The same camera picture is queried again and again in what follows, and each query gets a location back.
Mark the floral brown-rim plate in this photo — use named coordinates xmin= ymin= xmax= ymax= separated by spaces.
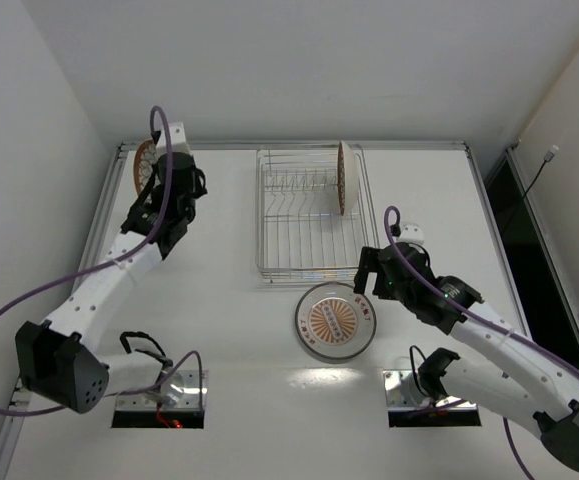
xmin=337 ymin=141 xmax=360 ymax=215
xmin=132 ymin=140 xmax=157 ymax=195

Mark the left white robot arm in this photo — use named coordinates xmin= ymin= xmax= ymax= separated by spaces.
xmin=15 ymin=152 xmax=207 ymax=414

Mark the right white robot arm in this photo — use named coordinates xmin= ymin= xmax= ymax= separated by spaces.
xmin=354 ymin=242 xmax=579 ymax=472

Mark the orange sunburst plate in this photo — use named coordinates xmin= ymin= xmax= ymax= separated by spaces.
xmin=294 ymin=282 xmax=377 ymax=363

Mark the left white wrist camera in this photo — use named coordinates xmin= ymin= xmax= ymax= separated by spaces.
xmin=152 ymin=122 xmax=191 ymax=158

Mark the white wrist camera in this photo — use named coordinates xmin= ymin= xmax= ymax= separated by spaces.
xmin=152 ymin=122 xmax=191 ymax=158
xmin=397 ymin=222 xmax=425 ymax=246

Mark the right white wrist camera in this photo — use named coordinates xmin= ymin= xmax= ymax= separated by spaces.
xmin=397 ymin=222 xmax=425 ymax=246

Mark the wire dish rack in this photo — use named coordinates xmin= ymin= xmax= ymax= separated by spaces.
xmin=255 ymin=143 xmax=378 ymax=285

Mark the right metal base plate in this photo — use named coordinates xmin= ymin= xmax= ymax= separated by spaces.
xmin=382 ymin=370 xmax=478 ymax=413

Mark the black wall cable with plug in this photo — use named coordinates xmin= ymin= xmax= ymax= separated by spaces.
xmin=493 ymin=144 xmax=560 ymax=236

